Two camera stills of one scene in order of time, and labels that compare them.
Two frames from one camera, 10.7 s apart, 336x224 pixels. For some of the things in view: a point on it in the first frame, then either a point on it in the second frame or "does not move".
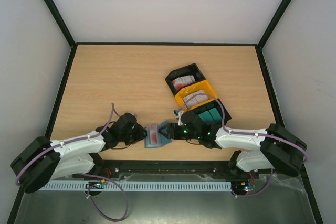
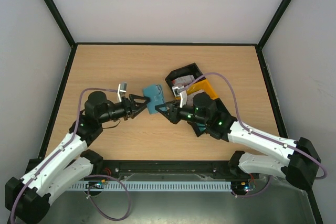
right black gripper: x=169 y=130 → x=173 y=113
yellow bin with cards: x=196 y=96 does not move
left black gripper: x=140 y=133 → x=128 y=107
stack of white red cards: x=182 y=81 does not move
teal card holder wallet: x=154 y=138 → x=155 y=93
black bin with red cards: x=180 y=77 does not move
